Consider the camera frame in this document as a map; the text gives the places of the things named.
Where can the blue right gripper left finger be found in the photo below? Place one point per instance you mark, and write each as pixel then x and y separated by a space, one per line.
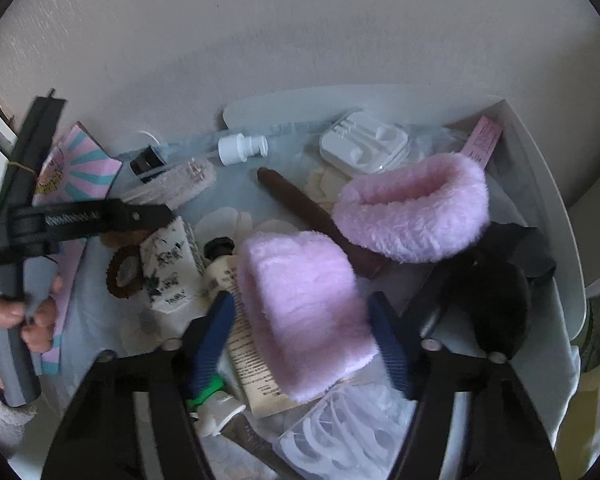
pixel 206 339

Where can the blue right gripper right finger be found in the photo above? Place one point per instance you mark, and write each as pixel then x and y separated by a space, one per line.
pixel 385 328

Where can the green white toy figure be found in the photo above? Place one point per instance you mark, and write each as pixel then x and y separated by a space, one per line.
pixel 214 408

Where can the cream lotion tube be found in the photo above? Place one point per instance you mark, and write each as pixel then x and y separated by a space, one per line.
pixel 255 382

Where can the pink fluffy wristband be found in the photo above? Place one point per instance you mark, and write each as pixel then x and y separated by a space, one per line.
pixel 308 320

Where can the white floral small box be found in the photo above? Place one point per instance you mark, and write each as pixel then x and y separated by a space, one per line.
pixel 172 267

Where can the pink teal cardboard box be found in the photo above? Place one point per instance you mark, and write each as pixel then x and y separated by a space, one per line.
pixel 76 169

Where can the brown stick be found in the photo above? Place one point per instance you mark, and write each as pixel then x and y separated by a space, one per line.
pixel 365 263

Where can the white spray pump bottle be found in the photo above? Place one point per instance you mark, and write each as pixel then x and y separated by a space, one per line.
pixel 230 150

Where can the pink paper box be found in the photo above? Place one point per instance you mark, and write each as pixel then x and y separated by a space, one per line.
pixel 482 141

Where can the person's left hand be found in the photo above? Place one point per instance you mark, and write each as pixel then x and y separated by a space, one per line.
pixel 39 334

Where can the floral light blue cloth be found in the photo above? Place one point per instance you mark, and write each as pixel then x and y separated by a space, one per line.
pixel 522 190

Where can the black fluffy hair accessory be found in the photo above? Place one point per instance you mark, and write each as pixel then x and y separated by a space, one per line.
pixel 492 282

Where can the pink fluffy headband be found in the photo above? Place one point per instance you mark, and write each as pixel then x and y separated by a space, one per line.
pixel 421 213

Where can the white earbud case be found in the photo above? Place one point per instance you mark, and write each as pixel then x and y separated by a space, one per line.
pixel 359 144

